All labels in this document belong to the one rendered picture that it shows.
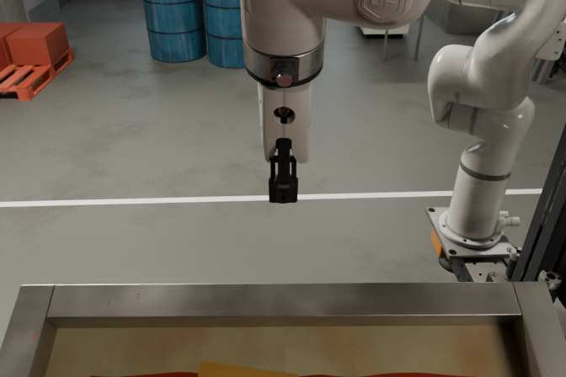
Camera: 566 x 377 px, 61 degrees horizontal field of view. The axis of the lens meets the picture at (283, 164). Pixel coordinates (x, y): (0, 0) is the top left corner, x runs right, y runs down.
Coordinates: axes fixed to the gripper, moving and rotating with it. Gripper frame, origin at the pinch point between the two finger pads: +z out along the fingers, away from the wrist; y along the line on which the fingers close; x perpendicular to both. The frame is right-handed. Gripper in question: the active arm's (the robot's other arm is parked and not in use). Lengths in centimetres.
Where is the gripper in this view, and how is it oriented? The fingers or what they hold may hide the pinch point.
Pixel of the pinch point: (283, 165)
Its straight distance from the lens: 57.2
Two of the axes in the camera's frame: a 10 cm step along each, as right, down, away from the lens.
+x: -10.0, 0.0, -0.1
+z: 0.0, 6.6, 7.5
